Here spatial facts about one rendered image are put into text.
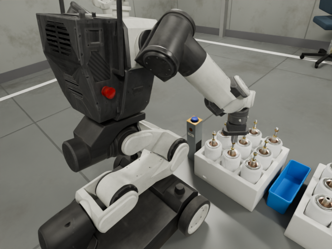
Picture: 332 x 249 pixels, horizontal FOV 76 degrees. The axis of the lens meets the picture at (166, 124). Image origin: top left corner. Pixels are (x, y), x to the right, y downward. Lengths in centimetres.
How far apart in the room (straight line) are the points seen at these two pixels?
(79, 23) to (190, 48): 26
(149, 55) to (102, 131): 32
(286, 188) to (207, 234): 54
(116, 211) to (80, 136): 34
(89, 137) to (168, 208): 53
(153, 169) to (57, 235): 45
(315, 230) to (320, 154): 71
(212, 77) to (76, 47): 35
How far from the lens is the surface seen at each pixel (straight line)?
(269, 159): 123
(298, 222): 116
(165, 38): 53
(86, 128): 78
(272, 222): 130
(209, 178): 133
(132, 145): 80
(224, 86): 63
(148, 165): 104
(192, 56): 57
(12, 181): 181
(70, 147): 75
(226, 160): 118
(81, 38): 56
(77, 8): 88
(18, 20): 356
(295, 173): 151
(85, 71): 58
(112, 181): 98
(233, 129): 106
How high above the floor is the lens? 108
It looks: 36 degrees down
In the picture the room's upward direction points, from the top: 5 degrees counter-clockwise
